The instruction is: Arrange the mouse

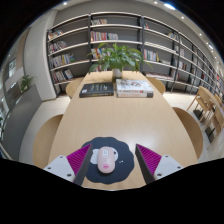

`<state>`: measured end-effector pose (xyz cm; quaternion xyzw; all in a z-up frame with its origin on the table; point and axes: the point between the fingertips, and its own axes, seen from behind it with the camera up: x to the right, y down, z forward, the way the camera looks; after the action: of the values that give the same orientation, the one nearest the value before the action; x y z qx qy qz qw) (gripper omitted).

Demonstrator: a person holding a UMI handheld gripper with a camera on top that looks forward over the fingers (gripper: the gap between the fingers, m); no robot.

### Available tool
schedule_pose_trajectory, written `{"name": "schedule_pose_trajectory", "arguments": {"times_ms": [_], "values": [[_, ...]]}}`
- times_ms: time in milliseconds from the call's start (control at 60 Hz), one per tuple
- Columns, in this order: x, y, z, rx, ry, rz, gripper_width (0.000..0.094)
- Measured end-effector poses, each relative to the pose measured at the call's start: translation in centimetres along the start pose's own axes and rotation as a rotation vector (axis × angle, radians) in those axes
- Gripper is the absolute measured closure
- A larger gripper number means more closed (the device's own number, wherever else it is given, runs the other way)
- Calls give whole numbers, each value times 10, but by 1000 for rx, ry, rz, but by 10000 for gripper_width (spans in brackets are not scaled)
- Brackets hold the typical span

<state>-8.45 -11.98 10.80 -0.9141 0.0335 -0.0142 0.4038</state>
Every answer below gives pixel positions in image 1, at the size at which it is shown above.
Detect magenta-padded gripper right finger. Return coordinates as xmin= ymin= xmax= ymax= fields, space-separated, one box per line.
xmin=134 ymin=143 xmax=185 ymax=185

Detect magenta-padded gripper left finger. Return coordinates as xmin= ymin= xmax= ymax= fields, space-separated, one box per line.
xmin=43 ymin=143 xmax=94 ymax=187

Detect pink computer mouse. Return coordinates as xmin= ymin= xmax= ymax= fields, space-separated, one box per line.
xmin=96 ymin=146 xmax=116 ymax=175

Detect dark sheep-print mouse pad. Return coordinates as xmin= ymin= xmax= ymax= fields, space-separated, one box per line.
xmin=80 ymin=136 xmax=135 ymax=185

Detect wooden round-back chair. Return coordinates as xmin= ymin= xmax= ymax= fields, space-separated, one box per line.
xmin=65 ymin=77 xmax=84 ymax=98
xmin=172 ymin=106 xmax=204 ymax=160
xmin=32 ymin=114 xmax=64 ymax=169
xmin=146 ymin=77 xmax=167 ymax=95

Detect background wooden tables and chairs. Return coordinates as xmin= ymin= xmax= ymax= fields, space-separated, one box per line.
xmin=186 ymin=85 xmax=224 ymax=148

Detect white book with dark spine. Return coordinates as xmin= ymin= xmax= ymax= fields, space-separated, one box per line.
xmin=116 ymin=90 xmax=154 ymax=99

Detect black hardcover book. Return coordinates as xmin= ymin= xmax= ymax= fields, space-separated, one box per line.
xmin=79 ymin=82 xmax=115 ymax=98

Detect white printed-cover book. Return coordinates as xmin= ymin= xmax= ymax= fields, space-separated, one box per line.
xmin=115 ymin=78 xmax=155 ymax=95

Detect small green plant on ledge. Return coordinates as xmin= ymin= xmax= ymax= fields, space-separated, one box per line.
xmin=18 ymin=74 xmax=35 ymax=93

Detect green potted plant white pot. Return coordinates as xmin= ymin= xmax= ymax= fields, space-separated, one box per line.
xmin=87 ymin=42 xmax=149 ymax=81

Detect grey bookshelf unit with books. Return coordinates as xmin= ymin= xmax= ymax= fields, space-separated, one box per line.
xmin=46 ymin=11 xmax=224 ymax=98

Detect recessed ceiling lights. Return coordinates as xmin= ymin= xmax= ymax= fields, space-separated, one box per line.
xmin=61 ymin=0 xmax=216 ymax=51

